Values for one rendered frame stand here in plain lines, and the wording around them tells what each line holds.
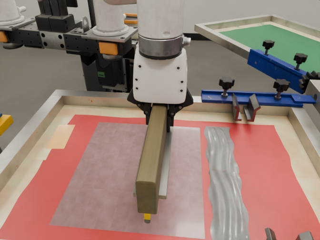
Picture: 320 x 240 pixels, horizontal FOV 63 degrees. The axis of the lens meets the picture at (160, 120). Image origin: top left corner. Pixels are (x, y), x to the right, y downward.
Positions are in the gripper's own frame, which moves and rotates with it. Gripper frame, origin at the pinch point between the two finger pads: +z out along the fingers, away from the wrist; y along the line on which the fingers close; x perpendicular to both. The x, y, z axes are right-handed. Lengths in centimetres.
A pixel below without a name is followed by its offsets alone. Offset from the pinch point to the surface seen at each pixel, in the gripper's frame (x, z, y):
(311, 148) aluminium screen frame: -7.7, 11.6, -37.1
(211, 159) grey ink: -3.4, 13.6, -12.5
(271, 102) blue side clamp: -25.5, 9.5, -31.2
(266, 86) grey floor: -228, 111, -100
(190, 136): -12.4, 14.1, -7.4
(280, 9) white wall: -380, 63, -142
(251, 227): 14.2, 13.9, -19.1
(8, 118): -16, 15, 49
